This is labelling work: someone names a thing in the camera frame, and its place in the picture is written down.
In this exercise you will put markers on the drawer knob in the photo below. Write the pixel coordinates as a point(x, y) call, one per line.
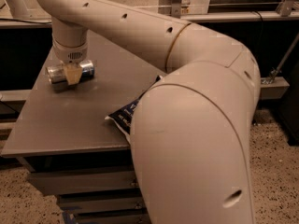
point(134, 183)
point(138, 206)

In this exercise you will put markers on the middle drawer knob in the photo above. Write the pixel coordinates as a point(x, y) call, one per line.
point(138, 206)

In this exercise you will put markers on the metal guard rail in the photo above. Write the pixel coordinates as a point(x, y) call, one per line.
point(7, 23)

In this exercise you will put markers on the grey drawer cabinet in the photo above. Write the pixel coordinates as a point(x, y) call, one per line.
point(71, 151)

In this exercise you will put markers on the silver blue Red Bull can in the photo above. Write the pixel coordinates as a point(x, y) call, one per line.
point(56, 72)

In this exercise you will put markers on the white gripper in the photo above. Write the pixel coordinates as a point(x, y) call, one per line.
point(71, 54)

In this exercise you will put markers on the blue Kettle chips bag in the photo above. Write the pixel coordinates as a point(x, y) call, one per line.
point(122, 117)

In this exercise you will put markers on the top drawer knob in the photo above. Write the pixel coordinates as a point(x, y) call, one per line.
point(134, 183)

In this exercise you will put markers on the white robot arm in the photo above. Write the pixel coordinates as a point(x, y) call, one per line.
point(189, 135)

